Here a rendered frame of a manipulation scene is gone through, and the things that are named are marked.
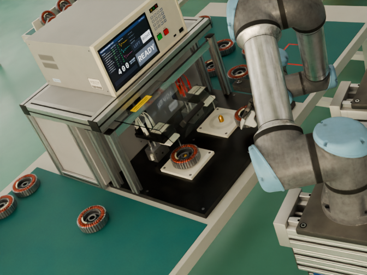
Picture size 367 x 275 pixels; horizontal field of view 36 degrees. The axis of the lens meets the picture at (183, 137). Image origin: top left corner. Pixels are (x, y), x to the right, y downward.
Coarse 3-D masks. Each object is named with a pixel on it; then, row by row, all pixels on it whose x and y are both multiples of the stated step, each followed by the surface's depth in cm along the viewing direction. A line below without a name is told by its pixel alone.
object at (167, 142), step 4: (140, 132) 213; (148, 132) 212; (152, 132) 207; (156, 132) 206; (160, 132) 205; (136, 136) 214; (140, 136) 212; (144, 136) 211; (148, 136) 209; (152, 136) 208; (156, 136) 206; (160, 136) 204; (164, 136) 205; (148, 140) 213; (152, 140) 209; (156, 140) 207; (160, 140) 206; (164, 140) 205; (168, 140) 206; (148, 144) 214; (164, 144) 206; (168, 144) 205
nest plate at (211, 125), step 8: (216, 112) 229; (224, 112) 227; (232, 112) 225; (208, 120) 226; (216, 120) 224; (224, 120) 223; (232, 120) 221; (200, 128) 223; (208, 128) 222; (216, 128) 220; (224, 128) 219; (232, 128) 217; (224, 136) 216
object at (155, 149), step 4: (152, 144) 218; (156, 144) 217; (160, 144) 216; (148, 148) 216; (152, 148) 215; (156, 148) 215; (160, 148) 216; (164, 148) 218; (168, 148) 220; (148, 152) 216; (152, 152) 214; (156, 152) 215; (160, 152) 216; (164, 152) 218; (148, 156) 218; (156, 156) 215; (160, 156) 217; (156, 160) 216
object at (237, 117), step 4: (240, 108) 213; (244, 108) 212; (252, 108) 211; (236, 112) 211; (240, 112) 211; (236, 116) 209; (240, 116) 211; (236, 120) 208; (240, 120) 206; (256, 120) 205; (236, 124) 210
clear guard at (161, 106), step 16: (144, 96) 200; (160, 96) 196; (176, 96) 193; (192, 96) 190; (208, 96) 192; (128, 112) 194; (144, 112) 191; (160, 112) 188; (176, 112) 185; (208, 112) 189; (160, 128) 181; (176, 128) 183; (192, 128) 185; (176, 144) 180
